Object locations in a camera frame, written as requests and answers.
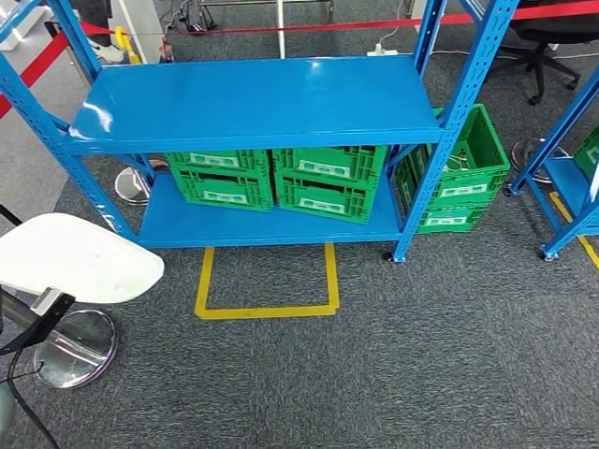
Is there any white plastic panel part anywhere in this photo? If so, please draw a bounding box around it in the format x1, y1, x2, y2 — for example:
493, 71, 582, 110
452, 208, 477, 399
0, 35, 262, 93
0, 212, 166, 306

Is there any blue metal shelf rack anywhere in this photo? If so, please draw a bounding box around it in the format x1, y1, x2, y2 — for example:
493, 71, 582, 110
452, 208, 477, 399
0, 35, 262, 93
0, 0, 521, 266
503, 64, 599, 264

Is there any white power strip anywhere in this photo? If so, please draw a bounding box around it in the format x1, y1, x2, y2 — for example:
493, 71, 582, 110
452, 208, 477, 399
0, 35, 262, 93
365, 41, 399, 59

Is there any chrome stanchion base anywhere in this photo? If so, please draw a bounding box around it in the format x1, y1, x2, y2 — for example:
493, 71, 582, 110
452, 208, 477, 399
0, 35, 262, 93
510, 136, 573, 185
113, 158, 170, 208

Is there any black power adapter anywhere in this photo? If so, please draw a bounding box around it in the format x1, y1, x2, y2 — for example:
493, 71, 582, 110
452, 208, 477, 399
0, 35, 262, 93
165, 0, 219, 35

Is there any white panel desk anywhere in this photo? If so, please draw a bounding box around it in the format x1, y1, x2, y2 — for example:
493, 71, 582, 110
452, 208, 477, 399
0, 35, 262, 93
107, 0, 288, 65

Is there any yellow umbrella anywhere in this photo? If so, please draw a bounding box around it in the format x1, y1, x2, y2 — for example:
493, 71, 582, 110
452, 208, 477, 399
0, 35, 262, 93
113, 24, 142, 66

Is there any person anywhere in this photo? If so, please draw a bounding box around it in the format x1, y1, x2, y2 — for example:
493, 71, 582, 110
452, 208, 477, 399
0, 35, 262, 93
69, 0, 126, 65

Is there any chrome barrier stanchion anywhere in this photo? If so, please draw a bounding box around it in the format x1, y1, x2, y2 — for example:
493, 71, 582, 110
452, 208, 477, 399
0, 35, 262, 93
0, 288, 119, 392

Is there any black office chair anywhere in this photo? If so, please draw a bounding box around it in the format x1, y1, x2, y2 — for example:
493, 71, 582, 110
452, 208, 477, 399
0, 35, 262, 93
485, 10, 599, 108

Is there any black barrier stanchion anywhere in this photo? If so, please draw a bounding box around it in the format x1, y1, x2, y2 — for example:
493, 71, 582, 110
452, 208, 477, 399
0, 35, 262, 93
0, 203, 23, 228

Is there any red barrier belt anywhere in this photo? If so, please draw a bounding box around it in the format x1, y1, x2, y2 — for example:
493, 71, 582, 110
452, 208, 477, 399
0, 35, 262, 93
0, 29, 72, 121
79, 0, 599, 38

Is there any white cable bundle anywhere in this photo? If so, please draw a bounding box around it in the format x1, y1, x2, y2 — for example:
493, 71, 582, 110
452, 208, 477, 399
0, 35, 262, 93
441, 150, 472, 176

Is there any steel table frame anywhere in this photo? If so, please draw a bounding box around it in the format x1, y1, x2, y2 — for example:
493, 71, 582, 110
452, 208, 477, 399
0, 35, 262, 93
195, 0, 336, 26

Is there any white floor cable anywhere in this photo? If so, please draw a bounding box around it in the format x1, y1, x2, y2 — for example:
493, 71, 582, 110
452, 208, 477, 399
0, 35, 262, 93
375, 0, 409, 49

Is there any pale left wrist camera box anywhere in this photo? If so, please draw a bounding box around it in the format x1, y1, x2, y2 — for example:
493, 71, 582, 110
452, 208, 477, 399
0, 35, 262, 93
29, 287, 65, 319

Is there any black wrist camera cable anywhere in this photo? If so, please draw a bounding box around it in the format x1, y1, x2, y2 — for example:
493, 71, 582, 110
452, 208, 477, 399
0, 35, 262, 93
0, 348, 63, 449

